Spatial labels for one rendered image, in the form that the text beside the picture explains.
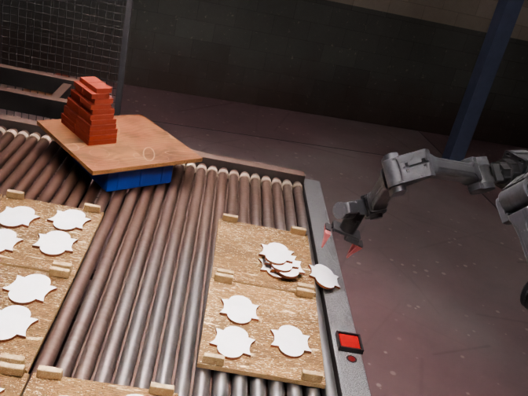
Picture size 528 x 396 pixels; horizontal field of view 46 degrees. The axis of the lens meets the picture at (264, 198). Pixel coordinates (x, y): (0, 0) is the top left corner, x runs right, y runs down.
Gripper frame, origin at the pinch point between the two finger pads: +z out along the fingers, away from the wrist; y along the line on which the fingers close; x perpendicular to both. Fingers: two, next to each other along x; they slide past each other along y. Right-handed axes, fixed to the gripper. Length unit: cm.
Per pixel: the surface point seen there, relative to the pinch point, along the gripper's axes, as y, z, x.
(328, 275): 1.0, 8.0, -4.2
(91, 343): -63, 23, -62
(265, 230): -22.6, 12.7, 17.9
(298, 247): -9.5, 10.0, 10.3
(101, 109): -99, 3, 40
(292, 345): -11, 9, -48
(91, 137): -98, 14, 37
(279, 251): -18.2, 6.9, -4.1
